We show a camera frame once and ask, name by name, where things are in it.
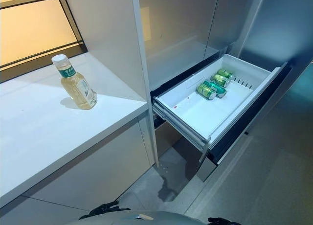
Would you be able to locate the tall white cabinet panel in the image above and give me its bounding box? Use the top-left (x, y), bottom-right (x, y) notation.
top-left (62, 0), bottom-right (161, 167)

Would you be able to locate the yellow tea bottle white cap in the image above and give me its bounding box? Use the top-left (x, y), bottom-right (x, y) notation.
top-left (51, 54), bottom-right (98, 110)

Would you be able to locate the white fridge drawer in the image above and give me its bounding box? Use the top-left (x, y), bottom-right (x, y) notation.
top-left (153, 53), bottom-right (293, 184)

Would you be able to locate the black framed lit window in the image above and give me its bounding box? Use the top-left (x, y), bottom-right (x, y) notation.
top-left (0, 0), bottom-right (89, 84)

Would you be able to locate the grey robot torso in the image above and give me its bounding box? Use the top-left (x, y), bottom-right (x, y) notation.
top-left (78, 209), bottom-right (214, 225)

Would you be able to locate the teal green drink can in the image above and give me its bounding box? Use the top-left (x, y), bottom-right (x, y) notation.
top-left (202, 79), bottom-right (228, 98)

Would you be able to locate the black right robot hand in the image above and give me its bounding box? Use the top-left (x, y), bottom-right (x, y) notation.
top-left (207, 217), bottom-right (236, 225)

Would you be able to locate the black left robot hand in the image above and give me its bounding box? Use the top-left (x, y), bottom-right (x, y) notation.
top-left (85, 201), bottom-right (131, 218)

